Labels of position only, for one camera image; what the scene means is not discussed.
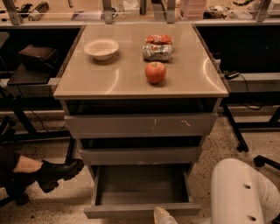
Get white bowl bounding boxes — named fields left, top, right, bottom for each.
left=84, top=38, right=119, bottom=60

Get black power adapter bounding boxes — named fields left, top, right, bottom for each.
left=225, top=71, right=239, bottom=80

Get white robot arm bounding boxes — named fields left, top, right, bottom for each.
left=201, top=158, right=280, bottom=224

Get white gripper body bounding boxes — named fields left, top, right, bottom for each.
left=158, top=215, right=178, bottom=224

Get black table leg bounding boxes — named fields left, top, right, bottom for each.
left=222, top=104, right=249, bottom=152

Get red chip bag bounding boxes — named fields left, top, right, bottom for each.
left=145, top=34, right=172, bottom=45

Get grey middle drawer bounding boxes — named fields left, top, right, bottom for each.
left=80, top=147, right=201, bottom=165

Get black leather shoe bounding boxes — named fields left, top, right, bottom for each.
left=36, top=158, right=84, bottom=193

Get grey drawer cabinet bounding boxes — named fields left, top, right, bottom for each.
left=52, top=23, right=230, bottom=179

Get red apple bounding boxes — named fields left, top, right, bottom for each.
left=144, top=61, right=166, bottom=84

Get person's leg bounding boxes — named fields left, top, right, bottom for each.
left=0, top=147, right=43, bottom=183

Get grey drawer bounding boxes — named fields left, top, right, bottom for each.
left=84, top=164, right=201, bottom=219
left=65, top=113, right=217, bottom=139
left=80, top=147, right=201, bottom=165

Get black box on shelf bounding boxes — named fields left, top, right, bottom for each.
left=17, top=45, right=58, bottom=72

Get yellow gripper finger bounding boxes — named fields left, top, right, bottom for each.
left=154, top=206, right=170, bottom=223

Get pink stacked containers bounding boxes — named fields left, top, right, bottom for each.
left=179, top=0, right=206, bottom=20

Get green silver chip bag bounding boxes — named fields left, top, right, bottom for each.
left=143, top=44, right=172, bottom=61

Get black chair base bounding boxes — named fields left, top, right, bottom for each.
left=253, top=156, right=280, bottom=171

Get grey bottom drawer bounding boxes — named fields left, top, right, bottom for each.
left=84, top=164, right=201, bottom=219

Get grey top drawer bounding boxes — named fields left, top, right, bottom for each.
left=65, top=113, right=217, bottom=139

